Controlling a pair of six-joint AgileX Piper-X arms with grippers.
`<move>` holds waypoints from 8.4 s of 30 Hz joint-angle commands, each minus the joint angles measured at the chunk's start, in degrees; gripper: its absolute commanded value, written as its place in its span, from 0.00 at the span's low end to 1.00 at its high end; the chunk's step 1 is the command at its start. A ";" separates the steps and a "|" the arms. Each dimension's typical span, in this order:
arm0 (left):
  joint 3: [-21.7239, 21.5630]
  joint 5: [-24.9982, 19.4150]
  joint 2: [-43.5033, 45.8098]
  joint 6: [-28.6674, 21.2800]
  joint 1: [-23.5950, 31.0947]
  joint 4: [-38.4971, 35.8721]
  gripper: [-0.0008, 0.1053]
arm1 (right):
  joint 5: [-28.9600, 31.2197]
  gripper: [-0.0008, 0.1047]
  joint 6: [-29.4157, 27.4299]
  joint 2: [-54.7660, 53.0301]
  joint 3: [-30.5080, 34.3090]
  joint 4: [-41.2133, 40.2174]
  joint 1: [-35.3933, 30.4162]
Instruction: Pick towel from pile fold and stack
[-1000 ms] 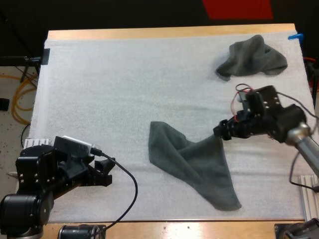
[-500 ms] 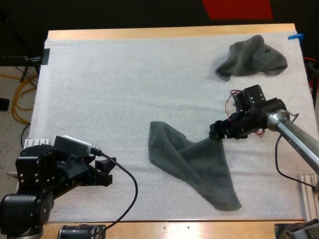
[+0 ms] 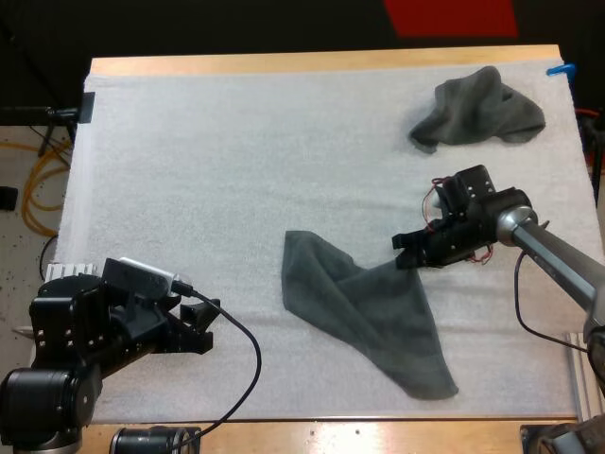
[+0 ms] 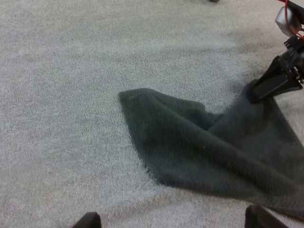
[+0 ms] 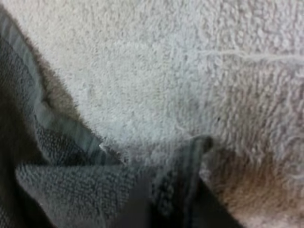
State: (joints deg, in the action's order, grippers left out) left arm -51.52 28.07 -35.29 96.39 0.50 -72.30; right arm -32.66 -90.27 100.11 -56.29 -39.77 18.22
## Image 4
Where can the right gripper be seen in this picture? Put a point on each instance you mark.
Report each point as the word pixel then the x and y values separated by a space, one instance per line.
pixel 295 53

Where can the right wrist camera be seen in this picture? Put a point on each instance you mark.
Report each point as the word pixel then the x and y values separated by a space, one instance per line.
pixel 286 20

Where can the dark grey-green towel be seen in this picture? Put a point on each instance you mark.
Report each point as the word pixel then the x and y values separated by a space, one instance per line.
pixel 202 147

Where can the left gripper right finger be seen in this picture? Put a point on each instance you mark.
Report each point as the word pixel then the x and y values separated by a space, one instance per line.
pixel 260 218

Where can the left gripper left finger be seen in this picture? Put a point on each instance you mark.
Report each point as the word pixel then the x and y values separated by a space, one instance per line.
pixel 89 222

